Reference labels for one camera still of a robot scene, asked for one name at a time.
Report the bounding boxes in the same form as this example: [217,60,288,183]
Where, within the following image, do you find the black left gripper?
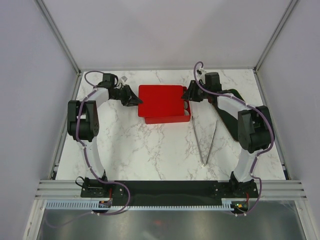
[110,85,142,108]

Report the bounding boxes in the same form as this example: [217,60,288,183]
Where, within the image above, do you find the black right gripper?
[181,80,210,103]

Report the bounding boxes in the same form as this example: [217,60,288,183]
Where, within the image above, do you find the red chocolate box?
[143,86,191,125]

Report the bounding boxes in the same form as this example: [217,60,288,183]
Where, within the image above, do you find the red box lid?
[138,85,185,118]

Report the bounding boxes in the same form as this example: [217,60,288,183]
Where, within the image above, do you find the metal tweezers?
[191,116,219,167]

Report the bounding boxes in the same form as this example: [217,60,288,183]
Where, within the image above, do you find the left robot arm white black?
[67,70,143,197]

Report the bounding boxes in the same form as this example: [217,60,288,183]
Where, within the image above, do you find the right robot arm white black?
[181,70,275,198]

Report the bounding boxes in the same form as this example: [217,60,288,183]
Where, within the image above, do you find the dark green tray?
[211,88,244,142]

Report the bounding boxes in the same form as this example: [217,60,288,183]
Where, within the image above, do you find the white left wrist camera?
[119,76,128,84]

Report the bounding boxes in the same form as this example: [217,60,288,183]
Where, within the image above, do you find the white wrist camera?
[119,76,128,84]
[196,67,207,76]

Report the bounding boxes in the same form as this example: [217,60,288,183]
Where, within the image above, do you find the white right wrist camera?
[196,67,207,76]

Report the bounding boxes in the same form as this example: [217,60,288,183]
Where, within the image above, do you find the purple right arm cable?
[194,61,273,181]

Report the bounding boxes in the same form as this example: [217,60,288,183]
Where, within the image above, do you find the white slotted cable duct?
[46,198,258,210]

